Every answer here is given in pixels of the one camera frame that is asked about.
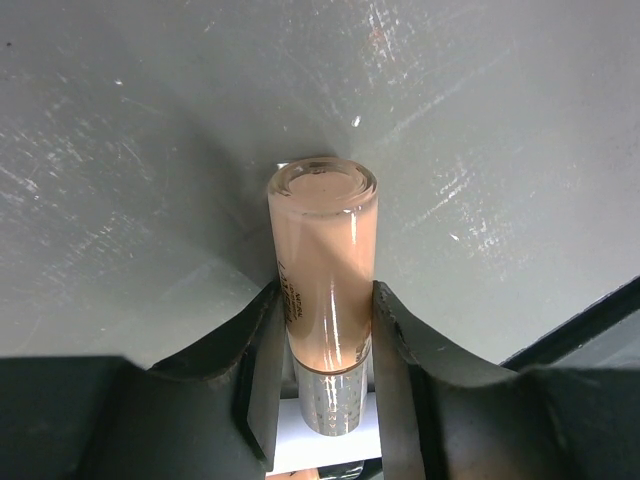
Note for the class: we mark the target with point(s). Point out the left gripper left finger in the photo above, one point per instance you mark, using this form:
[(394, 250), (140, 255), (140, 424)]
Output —
[(209, 411)]

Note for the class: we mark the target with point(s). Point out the peach tube grey cap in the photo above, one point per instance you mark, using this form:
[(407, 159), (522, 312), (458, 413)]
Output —
[(324, 214)]

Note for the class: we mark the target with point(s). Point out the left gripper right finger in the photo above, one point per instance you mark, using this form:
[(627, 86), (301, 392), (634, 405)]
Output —
[(446, 413)]

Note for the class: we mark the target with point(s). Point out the teal drawer cabinet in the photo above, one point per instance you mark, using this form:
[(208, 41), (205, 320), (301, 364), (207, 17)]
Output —
[(605, 314)]

